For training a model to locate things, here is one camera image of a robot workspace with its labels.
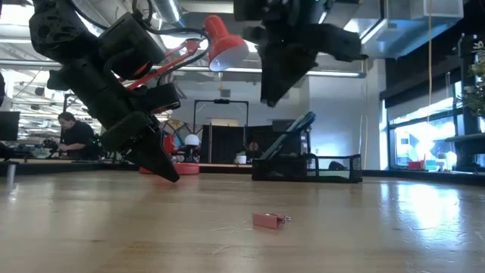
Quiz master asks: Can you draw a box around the black partition panel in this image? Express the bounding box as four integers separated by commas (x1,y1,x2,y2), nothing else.
199,124,274,165

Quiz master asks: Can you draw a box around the white globe lamp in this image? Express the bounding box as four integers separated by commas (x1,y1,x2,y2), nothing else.
183,133,201,148

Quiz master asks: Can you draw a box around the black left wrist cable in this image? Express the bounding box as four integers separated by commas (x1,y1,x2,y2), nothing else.
132,0,211,86

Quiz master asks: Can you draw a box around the green pencil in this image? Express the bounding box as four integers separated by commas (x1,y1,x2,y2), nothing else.
260,115,310,160

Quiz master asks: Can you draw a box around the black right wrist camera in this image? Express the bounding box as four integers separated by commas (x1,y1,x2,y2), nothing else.
302,23,369,64

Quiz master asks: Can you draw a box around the colourful patterned panel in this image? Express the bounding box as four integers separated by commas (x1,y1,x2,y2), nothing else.
166,118,190,146

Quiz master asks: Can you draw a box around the black computer monitor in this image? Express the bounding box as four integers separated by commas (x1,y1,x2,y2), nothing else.
0,110,21,142

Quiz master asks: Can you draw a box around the red desk lamp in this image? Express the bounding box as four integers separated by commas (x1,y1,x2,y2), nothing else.
113,14,250,176

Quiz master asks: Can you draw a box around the green sticky note pad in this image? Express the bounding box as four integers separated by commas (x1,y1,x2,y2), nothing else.
317,168,352,179

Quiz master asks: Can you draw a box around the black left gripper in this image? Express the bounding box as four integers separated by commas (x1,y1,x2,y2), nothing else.
47,60,181,184

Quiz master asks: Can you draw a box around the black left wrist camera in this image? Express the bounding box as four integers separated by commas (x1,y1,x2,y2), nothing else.
142,82,182,114

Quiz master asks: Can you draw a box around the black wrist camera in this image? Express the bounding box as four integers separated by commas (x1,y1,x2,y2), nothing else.
302,23,369,64
142,82,182,114

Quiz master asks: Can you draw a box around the pink binder clip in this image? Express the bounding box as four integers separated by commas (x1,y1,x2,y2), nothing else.
252,212,292,231

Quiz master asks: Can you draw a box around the black rectangular stand frame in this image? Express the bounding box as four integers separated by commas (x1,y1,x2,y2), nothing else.
192,98,250,128

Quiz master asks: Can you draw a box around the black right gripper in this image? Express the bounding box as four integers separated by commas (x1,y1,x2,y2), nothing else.
233,7,330,107

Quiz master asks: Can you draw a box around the black mesh desk organizer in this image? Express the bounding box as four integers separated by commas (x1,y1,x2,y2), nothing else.
250,130,364,184

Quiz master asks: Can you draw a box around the artificial potted plant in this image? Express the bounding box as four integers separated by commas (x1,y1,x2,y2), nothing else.
462,56,485,118

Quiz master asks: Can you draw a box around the person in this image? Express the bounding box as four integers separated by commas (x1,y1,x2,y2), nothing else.
56,111,100,161
245,140,263,160

